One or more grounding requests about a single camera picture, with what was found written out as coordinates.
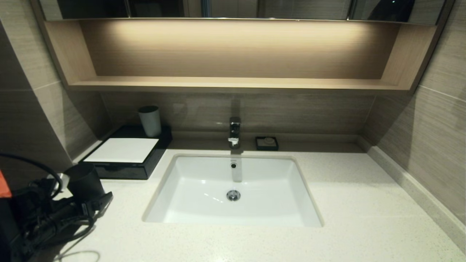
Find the black tumbler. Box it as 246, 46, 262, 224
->
65, 162, 106, 204

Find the black box drawer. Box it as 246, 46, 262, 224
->
93, 163, 147, 180

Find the black amenity box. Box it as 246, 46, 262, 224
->
78, 126, 173, 180

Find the pale grey tumbler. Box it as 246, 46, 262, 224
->
138, 105, 162, 138

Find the chrome basin faucet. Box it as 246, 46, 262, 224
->
228, 116, 242, 149

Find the black soap dish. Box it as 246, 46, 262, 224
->
255, 136, 279, 151

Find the white ceramic sink basin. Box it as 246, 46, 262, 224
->
141, 153, 324, 229

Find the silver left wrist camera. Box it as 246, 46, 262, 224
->
53, 173, 70, 193

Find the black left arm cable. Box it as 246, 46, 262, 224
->
0, 153, 96, 251

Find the light wooden wall shelf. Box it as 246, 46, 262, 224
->
29, 0, 455, 96

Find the mirrored wall cabinet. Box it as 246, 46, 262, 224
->
38, 0, 448, 25

